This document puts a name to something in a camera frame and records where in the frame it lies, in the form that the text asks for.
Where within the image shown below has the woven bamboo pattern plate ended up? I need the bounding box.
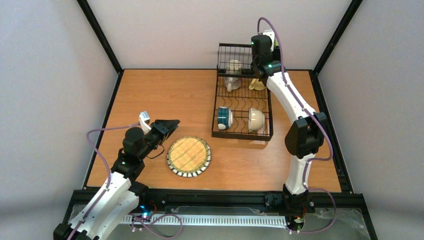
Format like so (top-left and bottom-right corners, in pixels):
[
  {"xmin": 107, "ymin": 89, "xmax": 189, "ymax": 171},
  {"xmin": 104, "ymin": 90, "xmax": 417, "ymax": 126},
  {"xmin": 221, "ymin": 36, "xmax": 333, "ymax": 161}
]
[{"xmin": 169, "ymin": 137, "xmax": 209, "ymax": 172}]

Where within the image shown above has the striped plate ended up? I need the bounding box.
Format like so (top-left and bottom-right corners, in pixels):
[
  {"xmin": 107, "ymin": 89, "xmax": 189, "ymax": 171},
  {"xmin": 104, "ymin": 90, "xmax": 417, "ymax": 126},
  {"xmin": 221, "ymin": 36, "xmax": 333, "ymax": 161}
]
[{"xmin": 166, "ymin": 135, "xmax": 213, "ymax": 178}]

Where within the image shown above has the white bowl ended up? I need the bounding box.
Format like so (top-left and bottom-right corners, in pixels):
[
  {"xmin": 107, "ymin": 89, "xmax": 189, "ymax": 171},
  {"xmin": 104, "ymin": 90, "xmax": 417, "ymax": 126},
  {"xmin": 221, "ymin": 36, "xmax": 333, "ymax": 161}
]
[
  {"xmin": 248, "ymin": 107, "xmax": 265, "ymax": 133},
  {"xmin": 217, "ymin": 106, "xmax": 234, "ymax": 131}
]

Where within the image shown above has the black wire dish rack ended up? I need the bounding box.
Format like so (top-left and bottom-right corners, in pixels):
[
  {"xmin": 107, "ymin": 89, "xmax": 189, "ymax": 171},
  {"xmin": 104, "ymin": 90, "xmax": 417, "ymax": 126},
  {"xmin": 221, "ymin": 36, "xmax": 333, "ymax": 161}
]
[{"xmin": 211, "ymin": 43, "xmax": 274, "ymax": 141}]

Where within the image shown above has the tall patterned ceramic cup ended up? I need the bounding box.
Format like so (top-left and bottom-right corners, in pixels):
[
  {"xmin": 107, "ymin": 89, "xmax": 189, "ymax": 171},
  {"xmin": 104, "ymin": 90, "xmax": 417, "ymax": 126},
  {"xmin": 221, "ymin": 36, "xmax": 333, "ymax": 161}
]
[{"xmin": 224, "ymin": 59, "xmax": 242, "ymax": 92}]

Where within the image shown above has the yellow ceramic mug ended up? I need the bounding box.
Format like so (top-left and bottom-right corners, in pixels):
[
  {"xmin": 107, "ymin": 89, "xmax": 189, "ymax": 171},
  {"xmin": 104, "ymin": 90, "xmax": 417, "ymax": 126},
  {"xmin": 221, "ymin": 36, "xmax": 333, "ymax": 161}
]
[{"xmin": 248, "ymin": 78, "xmax": 267, "ymax": 91}]

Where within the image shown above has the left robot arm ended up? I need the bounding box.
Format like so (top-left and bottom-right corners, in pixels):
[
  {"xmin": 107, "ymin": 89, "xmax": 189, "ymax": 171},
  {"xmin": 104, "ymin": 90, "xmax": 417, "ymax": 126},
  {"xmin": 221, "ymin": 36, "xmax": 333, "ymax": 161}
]
[{"xmin": 53, "ymin": 119, "xmax": 180, "ymax": 240}]

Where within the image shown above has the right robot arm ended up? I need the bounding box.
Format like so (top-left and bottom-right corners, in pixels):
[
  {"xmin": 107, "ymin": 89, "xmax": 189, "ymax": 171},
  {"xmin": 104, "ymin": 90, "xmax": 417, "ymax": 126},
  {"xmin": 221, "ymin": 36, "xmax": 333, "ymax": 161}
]
[{"xmin": 251, "ymin": 34, "xmax": 328, "ymax": 209}]

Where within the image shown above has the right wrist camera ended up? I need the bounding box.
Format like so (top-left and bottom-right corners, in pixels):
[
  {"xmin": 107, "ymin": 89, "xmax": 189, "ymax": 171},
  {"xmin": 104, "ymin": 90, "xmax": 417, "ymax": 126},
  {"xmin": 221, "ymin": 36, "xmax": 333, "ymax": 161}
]
[{"xmin": 262, "ymin": 29, "xmax": 275, "ymax": 52}]

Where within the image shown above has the white cable duct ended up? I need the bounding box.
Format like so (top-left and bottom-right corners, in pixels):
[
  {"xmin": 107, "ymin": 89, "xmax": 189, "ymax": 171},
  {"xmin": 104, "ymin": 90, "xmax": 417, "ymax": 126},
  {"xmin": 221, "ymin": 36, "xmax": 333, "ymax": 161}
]
[{"xmin": 119, "ymin": 212, "xmax": 288, "ymax": 229}]

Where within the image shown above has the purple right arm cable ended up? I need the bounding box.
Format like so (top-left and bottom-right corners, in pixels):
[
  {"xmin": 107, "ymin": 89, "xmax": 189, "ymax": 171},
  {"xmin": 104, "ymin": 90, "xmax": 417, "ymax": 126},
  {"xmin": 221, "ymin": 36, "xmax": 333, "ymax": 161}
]
[{"xmin": 256, "ymin": 17, "xmax": 337, "ymax": 235}]

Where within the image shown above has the black enclosure frame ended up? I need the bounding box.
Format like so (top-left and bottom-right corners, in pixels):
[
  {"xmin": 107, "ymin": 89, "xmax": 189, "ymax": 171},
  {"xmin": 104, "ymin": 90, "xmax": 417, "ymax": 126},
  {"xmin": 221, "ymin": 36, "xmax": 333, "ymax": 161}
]
[{"xmin": 53, "ymin": 0, "xmax": 378, "ymax": 240}]

